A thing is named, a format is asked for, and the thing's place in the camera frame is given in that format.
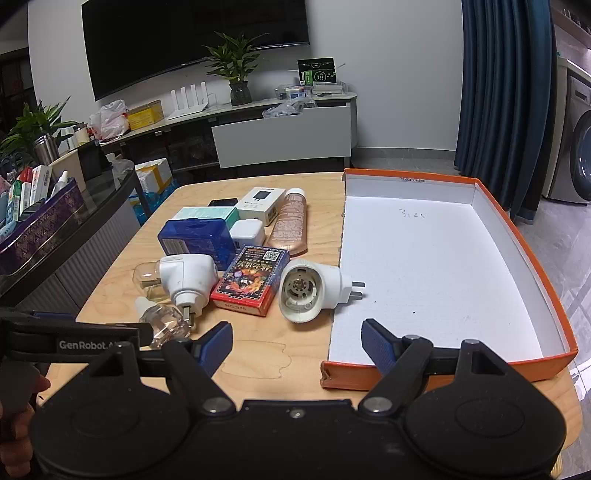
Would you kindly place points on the wall shelf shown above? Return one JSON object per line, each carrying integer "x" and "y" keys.
{"x": 572, "y": 16}

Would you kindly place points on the white yellow cardboard box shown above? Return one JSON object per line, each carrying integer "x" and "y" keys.
{"x": 154, "y": 175}

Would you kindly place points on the black glass side table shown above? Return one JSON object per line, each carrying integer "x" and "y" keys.
{"x": 92, "y": 221}

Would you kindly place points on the mint green box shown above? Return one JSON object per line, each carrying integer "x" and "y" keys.
{"x": 205, "y": 214}

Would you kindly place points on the white adapter box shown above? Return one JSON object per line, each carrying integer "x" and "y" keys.
{"x": 261, "y": 203}

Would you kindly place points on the white TV cabinet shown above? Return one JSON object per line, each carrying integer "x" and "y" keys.
{"x": 286, "y": 134}

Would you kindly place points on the white barcode medicine box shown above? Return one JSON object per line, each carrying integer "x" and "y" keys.
{"x": 41, "y": 182}

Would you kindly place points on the white red plastic bag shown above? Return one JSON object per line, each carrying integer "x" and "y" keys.
{"x": 108, "y": 120}

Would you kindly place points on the potted plant in glass vase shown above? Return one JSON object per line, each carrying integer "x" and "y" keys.
{"x": 235, "y": 60}

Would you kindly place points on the dark blue curtain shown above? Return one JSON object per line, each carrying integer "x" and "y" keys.
{"x": 503, "y": 101}

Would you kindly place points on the clear plastic organiser boxes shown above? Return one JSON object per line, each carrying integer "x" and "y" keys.
{"x": 323, "y": 90}

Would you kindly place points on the white router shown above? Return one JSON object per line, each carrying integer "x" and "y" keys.
{"x": 189, "y": 99}

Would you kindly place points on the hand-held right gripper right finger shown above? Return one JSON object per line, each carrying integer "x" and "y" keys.
{"x": 376, "y": 344}

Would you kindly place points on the orange cardboard box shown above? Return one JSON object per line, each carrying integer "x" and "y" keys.
{"x": 438, "y": 277}

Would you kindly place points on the person's left hand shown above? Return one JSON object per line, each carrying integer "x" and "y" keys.
{"x": 16, "y": 438}

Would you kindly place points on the steel thermos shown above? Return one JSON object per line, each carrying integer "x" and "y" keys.
{"x": 45, "y": 150}

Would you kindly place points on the clear spray bottle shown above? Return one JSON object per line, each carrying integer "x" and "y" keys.
{"x": 59, "y": 184}

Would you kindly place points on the white cube charger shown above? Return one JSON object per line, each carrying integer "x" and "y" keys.
{"x": 247, "y": 233}

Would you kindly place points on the crumpled clear plastic bags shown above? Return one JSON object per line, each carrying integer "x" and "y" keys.
{"x": 281, "y": 110}

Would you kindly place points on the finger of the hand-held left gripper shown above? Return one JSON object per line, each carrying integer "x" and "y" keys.
{"x": 53, "y": 316}
{"x": 144, "y": 334}

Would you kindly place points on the green black display box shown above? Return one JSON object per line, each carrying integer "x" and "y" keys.
{"x": 316, "y": 71}

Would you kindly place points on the green white medicine box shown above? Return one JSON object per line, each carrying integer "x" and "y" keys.
{"x": 16, "y": 201}

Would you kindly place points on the black stand panel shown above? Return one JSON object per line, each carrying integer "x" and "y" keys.
{"x": 92, "y": 159}

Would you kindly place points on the red black card box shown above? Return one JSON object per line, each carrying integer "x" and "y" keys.
{"x": 249, "y": 277}

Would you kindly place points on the black wall television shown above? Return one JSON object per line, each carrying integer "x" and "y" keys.
{"x": 184, "y": 37}

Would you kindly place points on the rose gold bottle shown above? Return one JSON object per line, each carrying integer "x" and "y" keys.
{"x": 290, "y": 221}

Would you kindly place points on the silver washing machine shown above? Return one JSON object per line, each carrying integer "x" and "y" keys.
{"x": 575, "y": 138}

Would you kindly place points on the clear glass refill bottle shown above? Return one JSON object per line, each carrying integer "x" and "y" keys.
{"x": 161, "y": 321}

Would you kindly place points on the large leafy plant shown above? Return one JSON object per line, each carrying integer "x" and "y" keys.
{"x": 32, "y": 124}

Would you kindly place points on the purple storage basket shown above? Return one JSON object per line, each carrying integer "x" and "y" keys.
{"x": 41, "y": 226}

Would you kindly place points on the blue bottle pack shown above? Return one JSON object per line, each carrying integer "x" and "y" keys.
{"x": 152, "y": 198}

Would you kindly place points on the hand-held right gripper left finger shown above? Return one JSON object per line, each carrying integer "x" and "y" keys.
{"x": 217, "y": 344}

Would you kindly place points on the blue plastic box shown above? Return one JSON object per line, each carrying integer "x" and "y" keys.
{"x": 194, "y": 240}

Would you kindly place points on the small black box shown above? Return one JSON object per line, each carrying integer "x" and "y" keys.
{"x": 223, "y": 203}

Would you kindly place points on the red white medicine box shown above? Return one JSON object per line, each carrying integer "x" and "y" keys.
{"x": 25, "y": 189}

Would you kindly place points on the beige box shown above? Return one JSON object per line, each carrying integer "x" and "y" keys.
{"x": 69, "y": 168}

